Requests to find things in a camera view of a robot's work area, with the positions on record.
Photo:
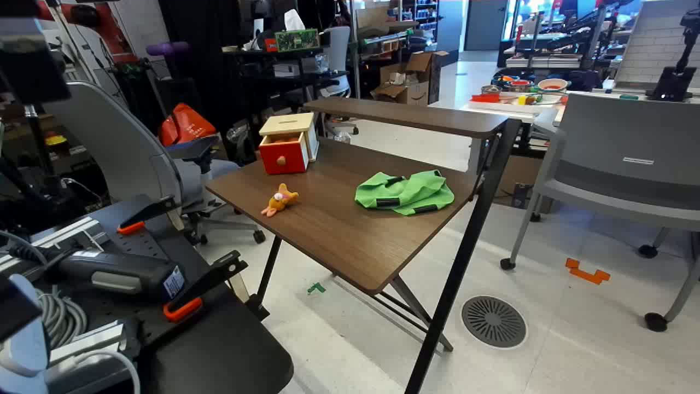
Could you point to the brown two-tier desk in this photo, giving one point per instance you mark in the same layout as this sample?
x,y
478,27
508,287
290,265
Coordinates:
x,y
371,247

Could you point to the green cloth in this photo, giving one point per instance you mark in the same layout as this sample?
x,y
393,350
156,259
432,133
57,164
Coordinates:
x,y
424,191

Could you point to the white table with toys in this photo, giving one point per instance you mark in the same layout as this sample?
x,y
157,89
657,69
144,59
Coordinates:
x,y
519,97

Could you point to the grey office chair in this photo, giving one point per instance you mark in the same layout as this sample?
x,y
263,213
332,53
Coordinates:
x,y
133,162

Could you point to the grey rolling chair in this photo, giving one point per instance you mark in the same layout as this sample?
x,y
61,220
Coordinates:
x,y
628,158

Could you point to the round floor drain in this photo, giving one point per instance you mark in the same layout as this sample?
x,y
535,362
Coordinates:
x,y
493,323

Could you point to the cardboard box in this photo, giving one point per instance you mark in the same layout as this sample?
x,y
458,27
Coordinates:
x,y
413,82

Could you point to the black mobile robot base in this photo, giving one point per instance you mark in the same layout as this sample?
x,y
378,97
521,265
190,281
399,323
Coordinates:
x,y
223,348

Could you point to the orange bag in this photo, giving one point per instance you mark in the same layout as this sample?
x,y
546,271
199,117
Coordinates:
x,y
185,126

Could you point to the black clamp orange tip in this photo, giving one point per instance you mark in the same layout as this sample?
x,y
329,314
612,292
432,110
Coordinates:
x,y
190,298

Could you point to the orange floor tape marker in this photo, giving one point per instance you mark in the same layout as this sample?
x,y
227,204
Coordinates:
x,y
596,276

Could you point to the wooden box with slot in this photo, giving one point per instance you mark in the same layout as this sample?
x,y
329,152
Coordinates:
x,y
293,123

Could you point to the orange rabbit toy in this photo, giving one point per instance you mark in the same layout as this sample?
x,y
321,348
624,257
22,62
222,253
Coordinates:
x,y
282,198

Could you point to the red front wooden drawer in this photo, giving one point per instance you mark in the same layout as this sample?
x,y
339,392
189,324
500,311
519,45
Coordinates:
x,y
282,153

